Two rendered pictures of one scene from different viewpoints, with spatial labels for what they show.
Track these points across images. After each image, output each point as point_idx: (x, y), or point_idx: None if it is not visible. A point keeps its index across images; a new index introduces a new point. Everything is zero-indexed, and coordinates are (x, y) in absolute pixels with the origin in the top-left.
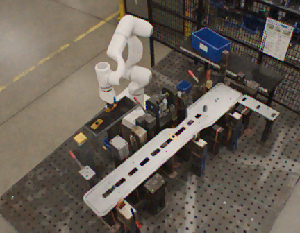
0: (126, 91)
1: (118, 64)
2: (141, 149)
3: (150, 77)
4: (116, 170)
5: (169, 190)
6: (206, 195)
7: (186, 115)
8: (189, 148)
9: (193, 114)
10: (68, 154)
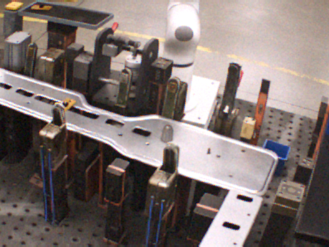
0: (203, 79)
1: None
2: (26, 77)
3: (181, 29)
4: None
5: (6, 181)
6: (6, 230)
7: None
8: (83, 171)
9: (143, 124)
10: None
